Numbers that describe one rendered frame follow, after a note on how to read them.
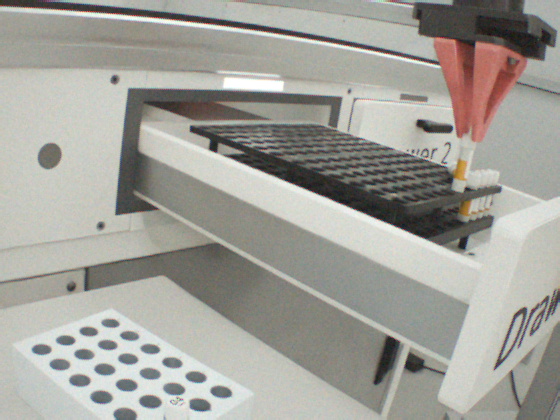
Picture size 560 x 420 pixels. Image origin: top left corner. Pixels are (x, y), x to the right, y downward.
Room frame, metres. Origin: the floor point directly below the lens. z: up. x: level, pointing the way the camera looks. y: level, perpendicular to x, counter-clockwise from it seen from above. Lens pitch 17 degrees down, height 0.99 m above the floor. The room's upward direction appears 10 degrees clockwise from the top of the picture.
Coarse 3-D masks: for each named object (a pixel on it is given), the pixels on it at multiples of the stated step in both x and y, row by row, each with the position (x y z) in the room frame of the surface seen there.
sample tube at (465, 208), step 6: (468, 174) 0.45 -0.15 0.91; (474, 174) 0.45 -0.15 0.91; (480, 174) 0.45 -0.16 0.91; (468, 180) 0.45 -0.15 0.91; (474, 180) 0.44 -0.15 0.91; (468, 186) 0.45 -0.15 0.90; (474, 186) 0.45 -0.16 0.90; (462, 204) 0.45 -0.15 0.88; (468, 204) 0.45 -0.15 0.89; (462, 210) 0.45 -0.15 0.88; (468, 210) 0.45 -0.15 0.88; (462, 216) 0.45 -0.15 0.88; (468, 216) 0.45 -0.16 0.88
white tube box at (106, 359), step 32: (96, 320) 0.31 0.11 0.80; (128, 320) 0.32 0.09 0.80; (32, 352) 0.26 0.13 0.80; (64, 352) 0.27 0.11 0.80; (96, 352) 0.28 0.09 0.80; (128, 352) 0.29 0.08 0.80; (160, 352) 0.29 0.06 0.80; (32, 384) 0.25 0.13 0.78; (64, 384) 0.24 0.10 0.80; (96, 384) 0.25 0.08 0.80; (128, 384) 0.26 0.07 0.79; (160, 384) 0.26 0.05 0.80; (192, 384) 0.27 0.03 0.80; (224, 384) 0.27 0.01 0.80; (64, 416) 0.23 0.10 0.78; (96, 416) 0.22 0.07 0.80; (128, 416) 0.23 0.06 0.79; (160, 416) 0.23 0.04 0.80; (192, 416) 0.24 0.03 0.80; (224, 416) 0.25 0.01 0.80
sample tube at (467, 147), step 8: (464, 136) 0.43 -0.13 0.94; (464, 144) 0.43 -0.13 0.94; (472, 144) 0.42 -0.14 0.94; (464, 152) 0.43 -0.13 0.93; (472, 152) 0.43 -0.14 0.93; (464, 160) 0.42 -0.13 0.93; (456, 168) 0.43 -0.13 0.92; (464, 168) 0.42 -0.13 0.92; (456, 176) 0.43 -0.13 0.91; (464, 176) 0.42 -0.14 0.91; (456, 184) 0.43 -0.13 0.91; (464, 184) 0.43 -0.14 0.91
